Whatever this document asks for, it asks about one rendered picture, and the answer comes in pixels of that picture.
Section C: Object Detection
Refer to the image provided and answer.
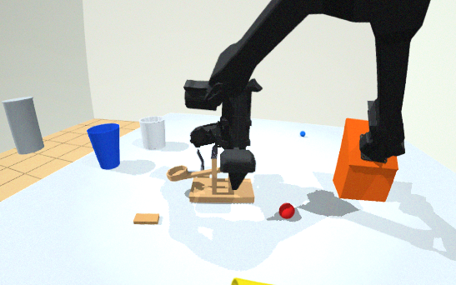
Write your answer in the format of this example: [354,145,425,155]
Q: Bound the white cup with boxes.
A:
[139,116,166,151]

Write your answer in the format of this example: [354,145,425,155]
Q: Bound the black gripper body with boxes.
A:
[220,113,257,173]

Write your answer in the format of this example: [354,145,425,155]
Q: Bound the wooden catapult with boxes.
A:
[166,145,255,203]

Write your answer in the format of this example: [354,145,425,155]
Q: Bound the red ball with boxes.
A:
[279,202,295,219]

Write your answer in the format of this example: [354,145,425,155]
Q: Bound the blue cup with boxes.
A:
[87,123,120,170]

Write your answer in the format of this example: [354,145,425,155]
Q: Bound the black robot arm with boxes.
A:
[183,0,431,163]

